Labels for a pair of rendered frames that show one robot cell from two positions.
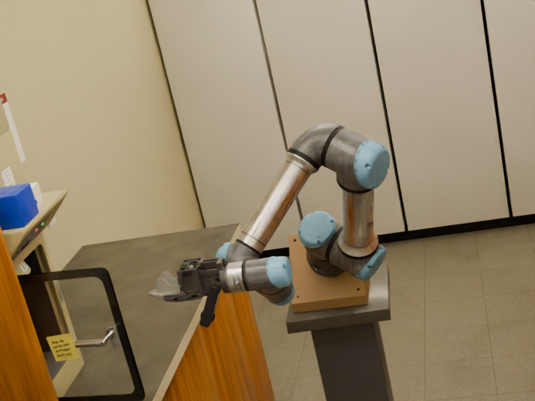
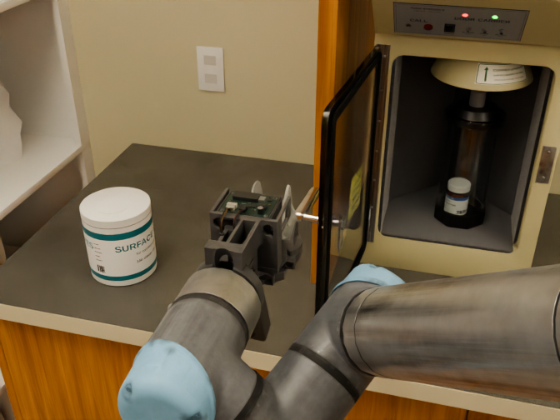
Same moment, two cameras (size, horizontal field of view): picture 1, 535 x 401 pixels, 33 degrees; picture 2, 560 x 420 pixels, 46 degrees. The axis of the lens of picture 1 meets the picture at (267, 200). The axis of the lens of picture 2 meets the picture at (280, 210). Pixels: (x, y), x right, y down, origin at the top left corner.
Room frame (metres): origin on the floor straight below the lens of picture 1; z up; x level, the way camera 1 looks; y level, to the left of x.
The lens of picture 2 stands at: (2.11, -0.36, 1.72)
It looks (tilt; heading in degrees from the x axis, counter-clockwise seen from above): 31 degrees down; 92
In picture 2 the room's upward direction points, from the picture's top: straight up
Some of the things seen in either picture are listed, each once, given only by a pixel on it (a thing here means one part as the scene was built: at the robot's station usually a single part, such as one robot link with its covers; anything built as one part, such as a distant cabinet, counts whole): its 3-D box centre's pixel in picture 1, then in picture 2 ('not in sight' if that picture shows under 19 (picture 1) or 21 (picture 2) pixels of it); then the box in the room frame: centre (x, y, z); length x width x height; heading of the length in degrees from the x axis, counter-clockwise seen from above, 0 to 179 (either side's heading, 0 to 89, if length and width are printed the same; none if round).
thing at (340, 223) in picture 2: not in sight; (337, 232); (2.18, 0.47, 1.18); 0.02 x 0.02 x 0.06; 71
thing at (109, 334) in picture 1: (94, 340); (317, 207); (2.15, 0.52, 1.20); 0.10 x 0.05 x 0.03; 71
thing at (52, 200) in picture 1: (33, 228); (481, 13); (2.39, 0.65, 1.46); 0.32 x 0.12 x 0.10; 167
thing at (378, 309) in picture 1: (339, 297); not in sight; (2.65, -0.16, 0.92); 0.32 x 0.32 x 0.04; 79
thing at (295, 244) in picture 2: not in sight; (280, 247); (2.10, 0.25, 1.31); 0.09 x 0.05 x 0.02; 76
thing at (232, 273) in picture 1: (236, 278); (213, 309); (2.04, 0.12, 1.33); 0.08 x 0.05 x 0.08; 166
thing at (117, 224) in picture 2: not in sight; (119, 236); (1.78, 0.71, 1.01); 0.13 x 0.13 x 0.15
